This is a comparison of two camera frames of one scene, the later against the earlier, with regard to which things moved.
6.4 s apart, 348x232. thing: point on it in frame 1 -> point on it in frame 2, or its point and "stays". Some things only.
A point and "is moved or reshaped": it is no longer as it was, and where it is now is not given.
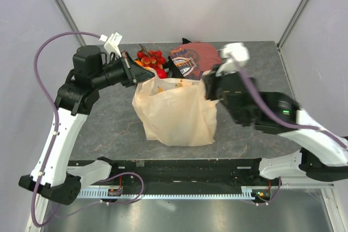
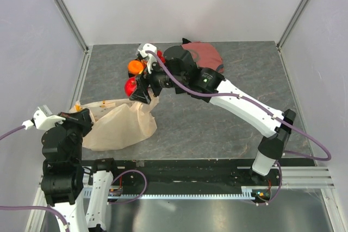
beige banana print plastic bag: x=175 y=111 -> x=118 y=123
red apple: x=161 y=74 is moved or reshaped
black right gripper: x=210 y=80 -> x=144 y=80
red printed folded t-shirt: x=193 y=58 stays
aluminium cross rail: x=304 y=182 stays
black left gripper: x=142 y=74 -> x=81 y=117
